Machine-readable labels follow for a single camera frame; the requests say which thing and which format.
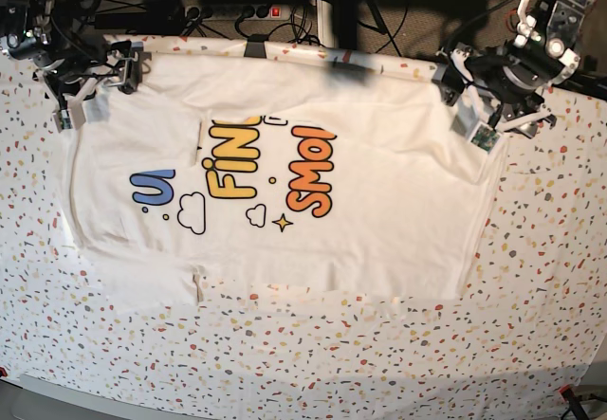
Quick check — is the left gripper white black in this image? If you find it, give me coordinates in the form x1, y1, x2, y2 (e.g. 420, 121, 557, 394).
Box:
433, 45, 557, 145

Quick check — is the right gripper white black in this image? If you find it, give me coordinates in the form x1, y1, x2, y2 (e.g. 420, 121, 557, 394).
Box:
35, 40, 150, 129

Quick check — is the white printed T-shirt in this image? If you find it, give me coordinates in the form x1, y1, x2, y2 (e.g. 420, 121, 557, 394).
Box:
55, 54, 506, 308

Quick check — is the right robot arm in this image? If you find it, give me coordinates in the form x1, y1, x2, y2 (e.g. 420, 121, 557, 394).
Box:
1, 0, 143, 131

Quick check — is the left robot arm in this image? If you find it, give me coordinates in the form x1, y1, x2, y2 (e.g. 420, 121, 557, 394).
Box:
434, 0, 606, 152

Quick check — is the white power strip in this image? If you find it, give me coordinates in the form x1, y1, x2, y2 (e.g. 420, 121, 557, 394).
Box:
185, 4, 291, 21

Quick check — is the black table clamp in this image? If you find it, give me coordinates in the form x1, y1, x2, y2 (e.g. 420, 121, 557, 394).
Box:
244, 34, 268, 59

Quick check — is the terrazzo patterned tablecloth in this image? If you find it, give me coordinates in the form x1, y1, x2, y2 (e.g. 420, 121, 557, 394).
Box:
1, 38, 606, 419

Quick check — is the red black corner clamp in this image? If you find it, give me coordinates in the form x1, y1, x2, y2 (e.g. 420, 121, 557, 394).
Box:
559, 385, 590, 420

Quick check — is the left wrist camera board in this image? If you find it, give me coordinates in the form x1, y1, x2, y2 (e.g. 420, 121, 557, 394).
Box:
469, 124, 502, 154

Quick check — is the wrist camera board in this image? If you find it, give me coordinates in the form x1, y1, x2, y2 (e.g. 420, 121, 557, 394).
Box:
53, 108, 75, 133
469, 124, 502, 154

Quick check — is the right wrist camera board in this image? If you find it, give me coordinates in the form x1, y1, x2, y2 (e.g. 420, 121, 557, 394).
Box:
53, 108, 75, 133

